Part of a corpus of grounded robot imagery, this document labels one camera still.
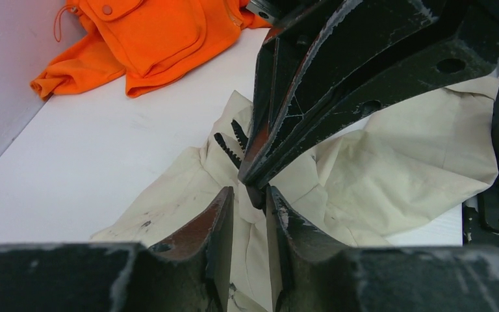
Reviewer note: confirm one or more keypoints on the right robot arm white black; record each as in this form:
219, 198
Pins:
375, 117

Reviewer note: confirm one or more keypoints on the beige zip jacket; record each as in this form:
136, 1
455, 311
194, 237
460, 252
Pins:
409, 164

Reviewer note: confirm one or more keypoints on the orange jacket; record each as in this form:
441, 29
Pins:
151, 43

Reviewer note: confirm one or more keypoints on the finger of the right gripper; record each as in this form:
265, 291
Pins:
462, 45
309, 64

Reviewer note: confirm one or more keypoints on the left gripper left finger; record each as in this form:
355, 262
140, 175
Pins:
187, 271

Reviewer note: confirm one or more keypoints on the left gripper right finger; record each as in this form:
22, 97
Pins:
312, 271

